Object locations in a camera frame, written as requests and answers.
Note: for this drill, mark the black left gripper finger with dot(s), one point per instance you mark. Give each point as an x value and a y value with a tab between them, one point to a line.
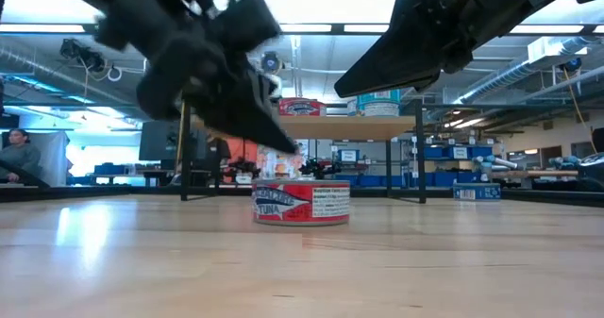
236	115
262	89

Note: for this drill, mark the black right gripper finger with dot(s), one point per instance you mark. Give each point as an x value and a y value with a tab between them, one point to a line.
396	63

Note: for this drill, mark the round silver-lidded tuna can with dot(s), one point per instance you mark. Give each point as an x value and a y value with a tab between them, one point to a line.
300	202
377	96

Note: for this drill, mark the red label tuna can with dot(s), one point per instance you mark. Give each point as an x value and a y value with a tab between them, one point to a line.
302	106

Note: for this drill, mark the blue label tuna can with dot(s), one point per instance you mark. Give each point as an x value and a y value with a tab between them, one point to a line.
476	191

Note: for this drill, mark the wooden shelf black metal legs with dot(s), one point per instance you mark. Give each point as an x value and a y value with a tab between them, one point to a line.
349	128

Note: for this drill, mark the orange partition panel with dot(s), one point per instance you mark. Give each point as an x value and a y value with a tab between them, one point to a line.
240	149

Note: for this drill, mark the dark computer monitor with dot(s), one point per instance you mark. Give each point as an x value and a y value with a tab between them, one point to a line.
158	143

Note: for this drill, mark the blue storage bin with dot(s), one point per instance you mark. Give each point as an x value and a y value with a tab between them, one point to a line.
481	151
347	180
111	169
370	180
443	176
431	152

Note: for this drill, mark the background black robot arms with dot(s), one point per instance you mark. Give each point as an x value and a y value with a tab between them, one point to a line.
321	168

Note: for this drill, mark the blue bin white label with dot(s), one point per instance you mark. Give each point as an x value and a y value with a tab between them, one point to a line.
458	153
348	155

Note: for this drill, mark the grey cloth cover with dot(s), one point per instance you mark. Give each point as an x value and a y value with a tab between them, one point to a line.
52	153

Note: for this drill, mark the background wooden table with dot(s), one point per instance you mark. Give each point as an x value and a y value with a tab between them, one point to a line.
542	172

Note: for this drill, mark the seated person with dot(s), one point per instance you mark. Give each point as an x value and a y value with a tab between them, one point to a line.
19	155

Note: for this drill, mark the black domed object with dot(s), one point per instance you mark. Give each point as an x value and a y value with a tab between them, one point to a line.
592	167

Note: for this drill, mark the black ceiling camera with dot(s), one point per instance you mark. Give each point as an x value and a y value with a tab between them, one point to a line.
271	62
573	64
80	54

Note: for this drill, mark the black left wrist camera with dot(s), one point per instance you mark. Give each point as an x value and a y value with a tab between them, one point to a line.
247	23

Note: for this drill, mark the black metal table frame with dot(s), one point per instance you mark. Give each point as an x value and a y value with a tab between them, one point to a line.
552	197

